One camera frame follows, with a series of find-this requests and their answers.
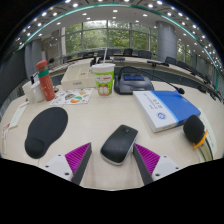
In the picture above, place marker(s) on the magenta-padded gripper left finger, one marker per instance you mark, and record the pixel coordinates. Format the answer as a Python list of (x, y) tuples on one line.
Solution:
[(76, 156)]

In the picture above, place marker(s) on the printed takeaway cup with straw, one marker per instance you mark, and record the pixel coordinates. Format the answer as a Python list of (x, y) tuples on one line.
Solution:
[(104, 81)]

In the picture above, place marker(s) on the white lidded mug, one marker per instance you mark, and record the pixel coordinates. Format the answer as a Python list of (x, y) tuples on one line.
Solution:
[(38, 93)]

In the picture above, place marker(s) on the blue and white book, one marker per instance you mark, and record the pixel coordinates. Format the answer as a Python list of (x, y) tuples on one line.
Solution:
[(173, 105)]

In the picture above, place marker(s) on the ceiling lights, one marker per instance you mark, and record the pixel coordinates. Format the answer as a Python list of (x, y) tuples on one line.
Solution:
[(75, 5)]

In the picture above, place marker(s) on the white desk organizer box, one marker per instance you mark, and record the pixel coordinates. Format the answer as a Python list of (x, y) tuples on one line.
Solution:
[(78, 80)]

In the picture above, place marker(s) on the black mouse pad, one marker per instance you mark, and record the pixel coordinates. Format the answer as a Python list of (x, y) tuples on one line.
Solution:
[(45, 130)]

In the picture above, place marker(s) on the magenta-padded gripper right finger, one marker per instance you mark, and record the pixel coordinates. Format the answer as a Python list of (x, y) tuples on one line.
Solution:
[(148, 160)]

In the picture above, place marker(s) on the black computer mouse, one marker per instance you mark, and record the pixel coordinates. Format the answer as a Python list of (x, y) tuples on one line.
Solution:
[(119, 145)]

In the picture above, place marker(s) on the dark office chairs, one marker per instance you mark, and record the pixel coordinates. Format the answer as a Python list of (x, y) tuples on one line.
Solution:
[(145, 54)]

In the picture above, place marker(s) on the white paper cup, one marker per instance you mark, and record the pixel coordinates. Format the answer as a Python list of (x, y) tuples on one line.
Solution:
[(26, 93)]

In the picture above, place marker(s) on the colourful printed leaflet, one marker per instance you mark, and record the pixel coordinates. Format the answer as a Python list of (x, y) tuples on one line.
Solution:
[(71, 96)]

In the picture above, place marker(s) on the curved conference table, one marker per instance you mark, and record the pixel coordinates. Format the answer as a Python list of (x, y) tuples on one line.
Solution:
[(140, 63)]

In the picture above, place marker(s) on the red bottle with green band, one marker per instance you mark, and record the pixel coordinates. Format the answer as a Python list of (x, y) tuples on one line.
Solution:
[(46, 83)]

